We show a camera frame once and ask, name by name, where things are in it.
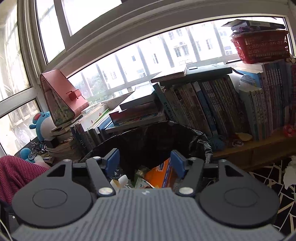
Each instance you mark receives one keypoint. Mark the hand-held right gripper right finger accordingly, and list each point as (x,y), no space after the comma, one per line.
(178,162)

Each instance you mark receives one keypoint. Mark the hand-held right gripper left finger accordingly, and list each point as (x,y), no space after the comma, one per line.
(112,160)

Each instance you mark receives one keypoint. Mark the orange cardboard box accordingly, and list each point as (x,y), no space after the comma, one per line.
(159,173)

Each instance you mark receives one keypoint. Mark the black trash bin with bag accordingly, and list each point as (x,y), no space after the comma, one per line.
(148,139)

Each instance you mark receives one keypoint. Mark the row of thin books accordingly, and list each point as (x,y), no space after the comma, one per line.
(92,129)

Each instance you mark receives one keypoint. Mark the stack of old books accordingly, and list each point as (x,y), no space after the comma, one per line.
(67,146)

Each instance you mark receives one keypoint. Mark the stack of flat books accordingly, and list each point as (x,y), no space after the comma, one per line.
(136,111)

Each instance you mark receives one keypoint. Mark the row of upright books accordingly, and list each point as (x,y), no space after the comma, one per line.
(219,109)

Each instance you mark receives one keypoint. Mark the pile of books and papers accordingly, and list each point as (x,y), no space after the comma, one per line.
(254,25)

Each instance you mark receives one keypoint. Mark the blue yarn ball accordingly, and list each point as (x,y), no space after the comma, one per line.
(217,142)

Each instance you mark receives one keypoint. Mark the red and white figurine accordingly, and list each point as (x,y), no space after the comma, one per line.
(237,142)

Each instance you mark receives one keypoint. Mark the pink plush toy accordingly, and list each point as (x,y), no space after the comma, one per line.
(42,162)

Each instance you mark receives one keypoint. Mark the yellow shell ornament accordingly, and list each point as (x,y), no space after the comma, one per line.
(244,136)

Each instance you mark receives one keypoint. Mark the large blue plush toy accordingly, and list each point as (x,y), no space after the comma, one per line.
(42,127)

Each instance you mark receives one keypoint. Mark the wooden desk shelf with drawers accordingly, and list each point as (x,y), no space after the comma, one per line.
(254,150)

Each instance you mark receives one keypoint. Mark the toy bicycle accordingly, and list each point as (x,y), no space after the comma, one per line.
(34,151)

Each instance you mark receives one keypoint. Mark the small blue plush toy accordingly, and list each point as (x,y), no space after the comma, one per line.
(25,154)

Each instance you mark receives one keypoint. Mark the brown flat book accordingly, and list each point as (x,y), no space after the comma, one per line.
(170,75)

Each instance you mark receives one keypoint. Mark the red house-shaped box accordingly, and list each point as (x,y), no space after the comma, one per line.
(60,88)

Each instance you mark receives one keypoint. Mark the red knit clothing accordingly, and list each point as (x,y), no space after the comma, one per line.
(18,176)

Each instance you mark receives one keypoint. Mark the dark teal flat book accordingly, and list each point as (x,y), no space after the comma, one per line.
(208,70)

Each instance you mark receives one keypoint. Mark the black patterned tablecloth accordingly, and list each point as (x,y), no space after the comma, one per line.
(272,185)

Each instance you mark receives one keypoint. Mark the white paper booklet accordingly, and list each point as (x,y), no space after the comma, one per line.
(248,78)

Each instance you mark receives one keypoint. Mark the crumpled white tissue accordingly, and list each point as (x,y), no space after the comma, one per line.
(290,172)

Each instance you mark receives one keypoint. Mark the small red toy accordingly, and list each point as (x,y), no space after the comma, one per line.
(290,131)

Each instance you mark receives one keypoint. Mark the window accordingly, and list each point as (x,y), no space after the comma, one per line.
(104,39)

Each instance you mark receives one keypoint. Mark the red plastic basket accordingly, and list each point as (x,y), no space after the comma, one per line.
(261,47)

